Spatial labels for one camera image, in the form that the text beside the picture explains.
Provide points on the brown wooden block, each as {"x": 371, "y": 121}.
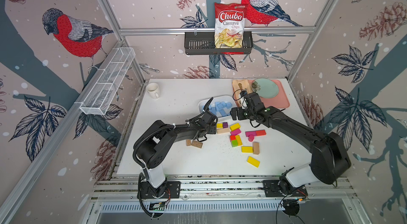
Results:
{"x": 197, "y": 144}

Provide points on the white ceramic serving dish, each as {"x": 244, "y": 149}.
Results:
{"x": 223, "y": 98}

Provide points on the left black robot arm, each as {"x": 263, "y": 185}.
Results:
{"x": 150, "y": 150}

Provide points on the yellow block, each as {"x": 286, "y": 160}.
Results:
{"x": 254, "y": 162}
{"x": 247, "y": 149}
{"x": 235, "y": 127}

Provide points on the wooden block right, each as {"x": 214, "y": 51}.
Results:
{"x": 256, "y": 148}

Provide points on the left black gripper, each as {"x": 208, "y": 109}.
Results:
{"x": 213, "y": 128}

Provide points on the green ceramic plate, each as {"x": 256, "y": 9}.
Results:
{"x": 265, "y": 88}

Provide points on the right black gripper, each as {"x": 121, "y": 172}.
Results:
{"x": 238, "y": 110}

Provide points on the pale wooden flat block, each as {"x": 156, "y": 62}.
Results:
{"x": 223, "y": 131}

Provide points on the yellow block front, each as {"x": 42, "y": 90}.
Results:
{"x": 254, "y": 162}

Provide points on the yellow block middle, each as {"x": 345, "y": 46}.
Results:
{"x": 247, "y": 149}

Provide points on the beige cloth napkin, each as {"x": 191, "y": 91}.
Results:
{"x": 239, "y": 85}

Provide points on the Chuba cassava chips bag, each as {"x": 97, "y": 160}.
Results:
{"x": 229, "y": 25}

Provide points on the yellow block top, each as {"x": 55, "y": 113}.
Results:
{"x": 235, "y": 127}

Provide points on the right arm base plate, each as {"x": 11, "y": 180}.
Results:
{"x": 278, "y": 188}

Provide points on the white ceramic mug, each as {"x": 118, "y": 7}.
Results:
{"x": 153, "y": 90}

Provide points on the green block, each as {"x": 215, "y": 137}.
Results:
{"x": 234, "y": 143}

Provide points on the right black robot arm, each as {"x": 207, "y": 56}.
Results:
{"x": 329, "y": 158}

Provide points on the black wall basket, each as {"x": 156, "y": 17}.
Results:
{"x": 203, "y": 43}

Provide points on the red block right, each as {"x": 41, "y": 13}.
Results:
{"x": 260, "y": 133}

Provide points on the white wire wall basket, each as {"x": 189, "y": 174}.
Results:
{"x": 104, "y": 90}

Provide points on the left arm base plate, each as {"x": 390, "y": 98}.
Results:
{"x": 167, "y": 190}

